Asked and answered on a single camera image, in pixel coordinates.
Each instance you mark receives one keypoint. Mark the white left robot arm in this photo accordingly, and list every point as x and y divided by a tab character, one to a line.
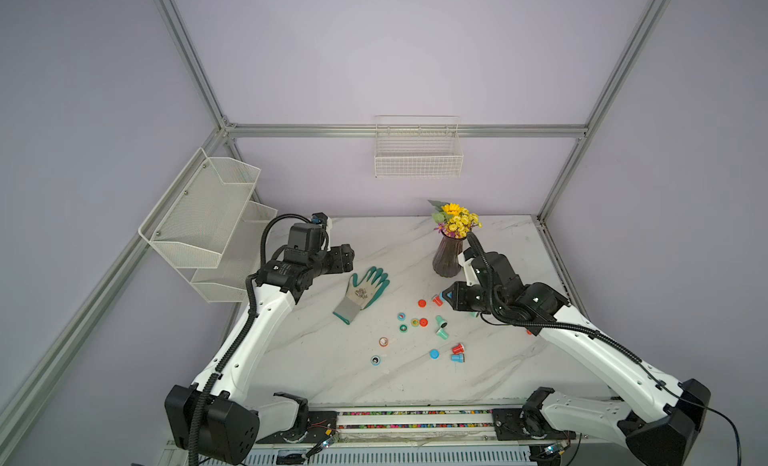
210	418

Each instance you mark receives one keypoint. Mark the white wire wall basket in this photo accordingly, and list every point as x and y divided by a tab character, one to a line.
423	147

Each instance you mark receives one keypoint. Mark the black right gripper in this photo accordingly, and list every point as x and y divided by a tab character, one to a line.
458	292

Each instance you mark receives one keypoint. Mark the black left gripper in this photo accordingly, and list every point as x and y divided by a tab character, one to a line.
342	259

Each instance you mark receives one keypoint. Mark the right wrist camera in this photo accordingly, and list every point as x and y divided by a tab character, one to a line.
465	260

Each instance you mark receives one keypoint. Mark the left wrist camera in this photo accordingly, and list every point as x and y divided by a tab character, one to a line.
321	222

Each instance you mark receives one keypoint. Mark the yellow artificial flower bouquet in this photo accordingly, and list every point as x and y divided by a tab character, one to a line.
453	220

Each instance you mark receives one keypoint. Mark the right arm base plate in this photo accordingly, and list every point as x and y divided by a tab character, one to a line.
512	424

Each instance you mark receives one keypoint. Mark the dark glass flower vase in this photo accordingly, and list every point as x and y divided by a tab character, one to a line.
445	262

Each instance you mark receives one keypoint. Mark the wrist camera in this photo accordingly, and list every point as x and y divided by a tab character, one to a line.
465	260
321	222

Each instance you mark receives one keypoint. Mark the white two-tier mesh shelf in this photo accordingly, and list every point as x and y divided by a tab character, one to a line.
208	225

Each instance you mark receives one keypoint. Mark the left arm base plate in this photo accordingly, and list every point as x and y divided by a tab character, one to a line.
315	428

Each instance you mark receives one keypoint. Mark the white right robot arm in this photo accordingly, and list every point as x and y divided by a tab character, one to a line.
654	415

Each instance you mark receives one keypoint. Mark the green grey work glove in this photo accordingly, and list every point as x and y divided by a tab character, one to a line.
362	291

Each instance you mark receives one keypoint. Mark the aluminium front rail frame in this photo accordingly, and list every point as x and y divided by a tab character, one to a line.
416	423

